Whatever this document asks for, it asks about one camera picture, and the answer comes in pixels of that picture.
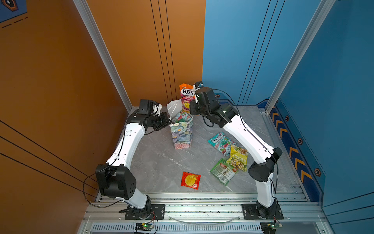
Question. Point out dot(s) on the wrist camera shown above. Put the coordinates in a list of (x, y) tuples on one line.
[(196, 87), (149, 107)]

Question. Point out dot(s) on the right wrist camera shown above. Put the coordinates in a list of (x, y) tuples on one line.
[(196, 87)]

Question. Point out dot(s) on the aluminium corner post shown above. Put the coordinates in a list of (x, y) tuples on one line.
[(312, 29), (94, 32)]

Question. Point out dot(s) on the yellow snack bag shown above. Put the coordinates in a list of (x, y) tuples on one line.
[(238, 157)]

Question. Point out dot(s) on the green snack pouch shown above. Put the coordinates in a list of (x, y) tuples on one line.
[(223, 171)]

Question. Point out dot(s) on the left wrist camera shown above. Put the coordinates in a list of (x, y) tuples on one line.
[(149, 107)]

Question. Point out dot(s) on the teal Fox's candy bag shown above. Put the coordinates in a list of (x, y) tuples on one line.
[(182, 117)]

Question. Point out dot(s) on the floral paper bag white handles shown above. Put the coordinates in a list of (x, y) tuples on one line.
[(181, 132)]

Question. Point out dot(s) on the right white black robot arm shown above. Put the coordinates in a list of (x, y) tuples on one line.
[(265, 156)]

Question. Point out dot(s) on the green circuit board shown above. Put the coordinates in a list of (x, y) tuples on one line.
[(145, 228), (270, 228)]

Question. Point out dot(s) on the left green circuit board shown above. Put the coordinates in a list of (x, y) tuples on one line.
[(145, 228)]

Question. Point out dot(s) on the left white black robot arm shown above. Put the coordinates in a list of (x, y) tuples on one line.
[(115, 179)]

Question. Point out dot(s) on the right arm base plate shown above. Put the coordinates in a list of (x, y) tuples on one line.
[(258, 212)]

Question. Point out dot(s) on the left aluminium corner post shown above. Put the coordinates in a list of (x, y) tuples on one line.
[(94, 32)]

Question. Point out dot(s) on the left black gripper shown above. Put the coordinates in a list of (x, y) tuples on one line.
[(165, 120)]

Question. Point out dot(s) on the orange Fox's candy bag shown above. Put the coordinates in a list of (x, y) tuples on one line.
[(187, 95)]

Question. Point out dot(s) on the aluminium frame rail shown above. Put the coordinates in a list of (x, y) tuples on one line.
[(210, 213)]

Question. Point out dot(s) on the right aluminium corner post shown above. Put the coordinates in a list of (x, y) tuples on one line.
[(312, 29)]

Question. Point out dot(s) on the light teal snack packet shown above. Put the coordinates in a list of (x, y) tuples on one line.
[(222, 143)]

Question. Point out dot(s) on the right green circuit board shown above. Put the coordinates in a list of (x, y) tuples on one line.
[(270, 228)]

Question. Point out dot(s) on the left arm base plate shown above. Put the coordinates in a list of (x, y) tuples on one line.
[(156, 211)]

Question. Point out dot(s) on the red yellow snack packet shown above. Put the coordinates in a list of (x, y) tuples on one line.
[(190, 180)]

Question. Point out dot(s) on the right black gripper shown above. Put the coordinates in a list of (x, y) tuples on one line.
[(193, 104)]

